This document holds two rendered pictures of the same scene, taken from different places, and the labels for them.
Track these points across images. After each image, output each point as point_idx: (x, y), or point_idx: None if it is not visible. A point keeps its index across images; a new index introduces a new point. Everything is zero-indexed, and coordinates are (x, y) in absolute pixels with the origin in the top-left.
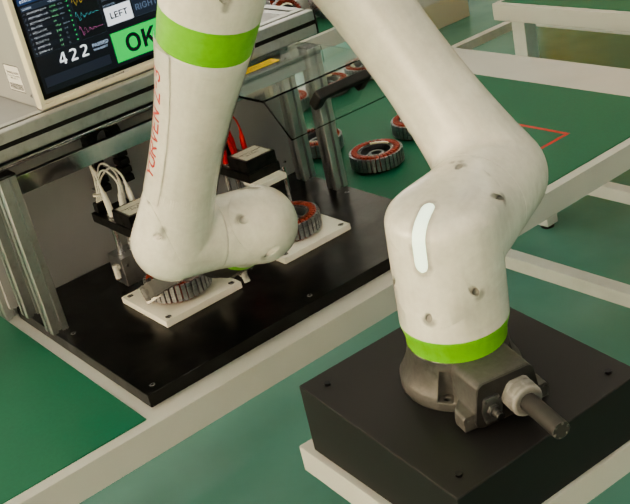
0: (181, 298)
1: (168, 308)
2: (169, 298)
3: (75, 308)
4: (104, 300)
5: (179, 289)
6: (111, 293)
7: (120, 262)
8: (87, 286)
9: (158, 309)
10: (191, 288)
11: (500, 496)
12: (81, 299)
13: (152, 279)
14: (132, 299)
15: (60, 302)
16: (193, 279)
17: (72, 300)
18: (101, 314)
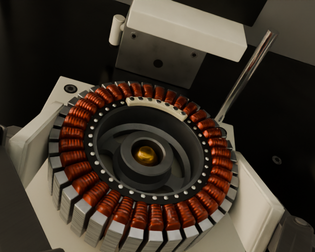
0: (78, 232)
1: (40, 214)
2: (57, 201)
3: (18, 26)
4: (58, 53)
5: (83, 219)
6: (84, 53)
7: (125, 20)
8: (90, 16)
9: (28, 188)
10: (116, 244)
11: None
12: (50, 23)
13: (14, 139)
14: (57, 100)
15: (32, 2)
16: (141, 233)
17: (43, 13)
18: (6, 71)
